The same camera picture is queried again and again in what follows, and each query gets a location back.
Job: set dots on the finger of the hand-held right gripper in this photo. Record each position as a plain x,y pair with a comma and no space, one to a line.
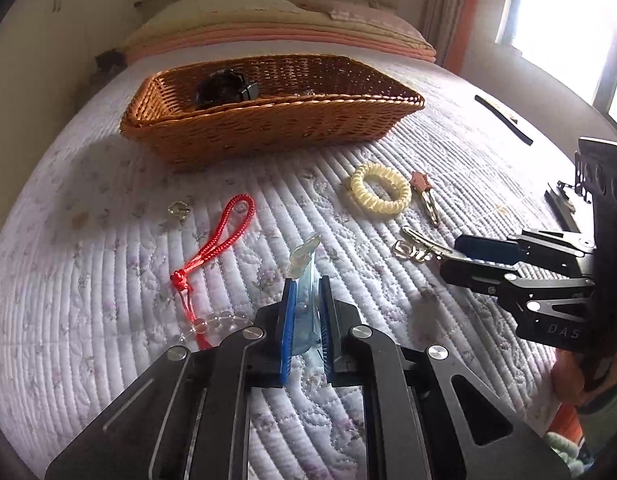
481,249
468,274

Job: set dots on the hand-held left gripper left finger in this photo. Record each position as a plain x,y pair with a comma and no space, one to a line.
289,321

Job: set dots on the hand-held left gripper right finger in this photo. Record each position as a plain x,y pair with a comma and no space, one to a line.
324,321

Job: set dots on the clear blue hair claw clip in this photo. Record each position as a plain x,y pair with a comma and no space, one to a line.
304,300

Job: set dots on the brown wicker basket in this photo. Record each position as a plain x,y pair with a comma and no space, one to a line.
248,125

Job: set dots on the person's right hand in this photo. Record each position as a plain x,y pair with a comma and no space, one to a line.
567,375

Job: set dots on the silver metal hair clip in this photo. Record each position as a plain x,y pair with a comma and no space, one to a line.
428,244

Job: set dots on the black hair comb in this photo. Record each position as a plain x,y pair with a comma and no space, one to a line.
563,207

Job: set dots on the gold letter brooch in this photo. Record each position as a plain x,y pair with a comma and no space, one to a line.
407,251

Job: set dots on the brown star hair clip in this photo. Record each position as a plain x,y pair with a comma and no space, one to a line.
424,191

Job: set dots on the black flat strip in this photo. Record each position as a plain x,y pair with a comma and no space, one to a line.
503,117

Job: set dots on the white quilted bedspread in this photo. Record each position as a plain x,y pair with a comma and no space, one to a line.
113,270

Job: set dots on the bright window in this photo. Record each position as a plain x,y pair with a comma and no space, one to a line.
563,20

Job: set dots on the striped curtain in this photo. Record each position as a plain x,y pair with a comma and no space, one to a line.
451,10

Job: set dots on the black wristwatch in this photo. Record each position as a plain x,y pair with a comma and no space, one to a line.
226,87

